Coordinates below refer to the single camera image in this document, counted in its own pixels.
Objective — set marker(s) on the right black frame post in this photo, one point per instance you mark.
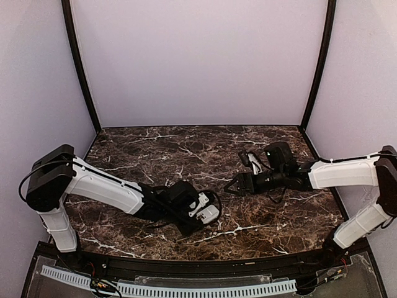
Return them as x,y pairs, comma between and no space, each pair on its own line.
322,56

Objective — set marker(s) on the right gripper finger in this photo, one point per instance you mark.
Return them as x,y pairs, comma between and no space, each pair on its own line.
235,182
234,191

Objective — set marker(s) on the white remote control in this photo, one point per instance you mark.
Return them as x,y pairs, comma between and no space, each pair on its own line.
208,214

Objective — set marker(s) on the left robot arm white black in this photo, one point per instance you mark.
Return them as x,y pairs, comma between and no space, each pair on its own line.
61,172

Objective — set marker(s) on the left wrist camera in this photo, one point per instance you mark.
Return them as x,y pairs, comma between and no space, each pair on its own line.
196,207

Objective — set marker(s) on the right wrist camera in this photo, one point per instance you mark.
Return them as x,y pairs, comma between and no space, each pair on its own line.
250,160

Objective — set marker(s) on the left black frame post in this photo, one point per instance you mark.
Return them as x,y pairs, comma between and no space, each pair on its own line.
78,64

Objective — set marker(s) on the black frame post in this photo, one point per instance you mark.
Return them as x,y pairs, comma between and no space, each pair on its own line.
322,56
78,64

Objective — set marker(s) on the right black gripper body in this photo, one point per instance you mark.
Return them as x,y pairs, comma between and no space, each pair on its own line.
242,184

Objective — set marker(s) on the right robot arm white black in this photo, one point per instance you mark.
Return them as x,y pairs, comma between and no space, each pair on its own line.
283,171

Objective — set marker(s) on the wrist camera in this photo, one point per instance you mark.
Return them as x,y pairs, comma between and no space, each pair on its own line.
250,160
196,207

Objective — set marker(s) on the black front rail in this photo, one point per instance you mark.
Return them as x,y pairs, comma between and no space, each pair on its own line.
298,265

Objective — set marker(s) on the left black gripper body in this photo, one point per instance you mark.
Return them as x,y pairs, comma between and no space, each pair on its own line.
188,228

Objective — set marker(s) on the white slotted cable duct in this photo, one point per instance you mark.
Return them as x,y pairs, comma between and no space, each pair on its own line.
145,286

